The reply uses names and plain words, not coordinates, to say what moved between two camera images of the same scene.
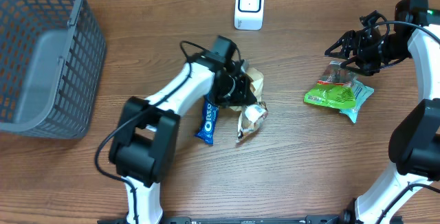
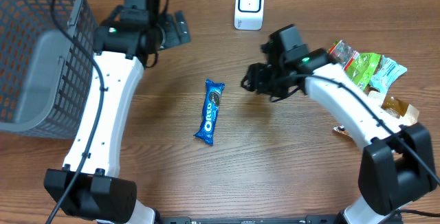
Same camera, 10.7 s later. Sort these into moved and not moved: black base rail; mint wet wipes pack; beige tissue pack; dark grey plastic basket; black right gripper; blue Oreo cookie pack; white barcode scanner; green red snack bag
Moved: beige tissue pack; mint wet wipes pack; green red snack bag; black right gripper
Not moved: black base rail; dark grey plastic basket; blue Oreo cookie pack; white barcode scanner
